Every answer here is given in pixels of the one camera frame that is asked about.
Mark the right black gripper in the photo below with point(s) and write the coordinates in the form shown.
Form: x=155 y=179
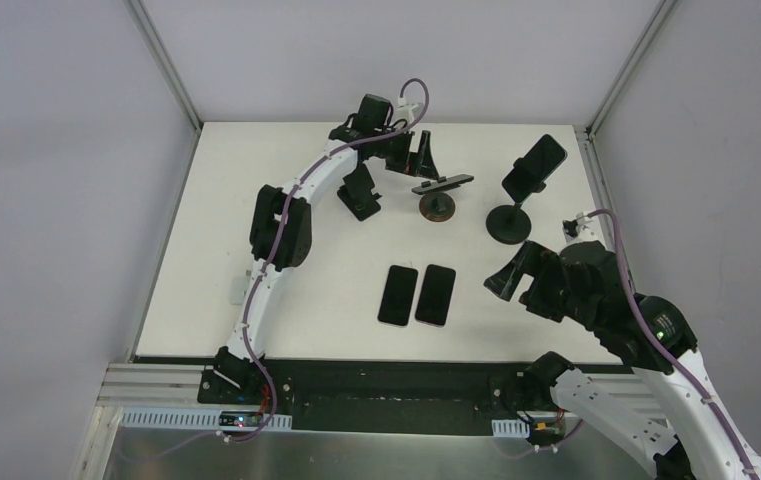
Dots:
x=533 y=279

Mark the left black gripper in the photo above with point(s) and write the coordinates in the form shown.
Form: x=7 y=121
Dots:
x=404 y=156

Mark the black smartphone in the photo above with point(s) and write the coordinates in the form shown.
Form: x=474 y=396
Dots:
x=442 y=184
x=398 y=296

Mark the purple smartphone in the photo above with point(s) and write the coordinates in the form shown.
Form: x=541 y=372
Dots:
x=435 y=296

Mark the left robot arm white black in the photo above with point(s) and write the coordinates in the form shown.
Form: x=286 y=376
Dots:
x=281 y=232

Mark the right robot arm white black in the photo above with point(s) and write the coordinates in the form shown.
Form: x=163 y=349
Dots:
x=587 y=283

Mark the black pole phone stand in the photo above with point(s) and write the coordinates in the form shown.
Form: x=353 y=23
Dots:
x=510 y=224

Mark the round wooden base phone stand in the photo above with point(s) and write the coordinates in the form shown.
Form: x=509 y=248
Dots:
x=437 y=206

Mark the black folding phone stand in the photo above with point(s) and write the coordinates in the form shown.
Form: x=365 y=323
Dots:
x=357 y=193

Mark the teal smartphone on pole stand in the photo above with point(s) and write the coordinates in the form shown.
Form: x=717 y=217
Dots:
x=534 y=168

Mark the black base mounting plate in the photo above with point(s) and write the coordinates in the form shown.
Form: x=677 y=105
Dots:
x=426 y=398

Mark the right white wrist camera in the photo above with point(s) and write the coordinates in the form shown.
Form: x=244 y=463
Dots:
x=580 y=229

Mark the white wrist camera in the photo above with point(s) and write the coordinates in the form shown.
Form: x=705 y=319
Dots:
x=580 y=229
x=404 y=113

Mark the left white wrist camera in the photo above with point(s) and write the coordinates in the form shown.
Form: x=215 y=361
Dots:
x=404 y=113

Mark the right circuit board with wires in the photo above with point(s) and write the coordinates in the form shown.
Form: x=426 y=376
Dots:
x=548 y=430

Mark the circuit board with wires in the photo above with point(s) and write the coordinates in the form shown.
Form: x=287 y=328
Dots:
x=548 y=430
x=247 y=418

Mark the right white slotted cable duct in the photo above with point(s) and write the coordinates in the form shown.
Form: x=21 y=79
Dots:
x=510 y=428

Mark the left circuit board with wires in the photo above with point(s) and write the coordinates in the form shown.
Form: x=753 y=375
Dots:
x=247 y=418

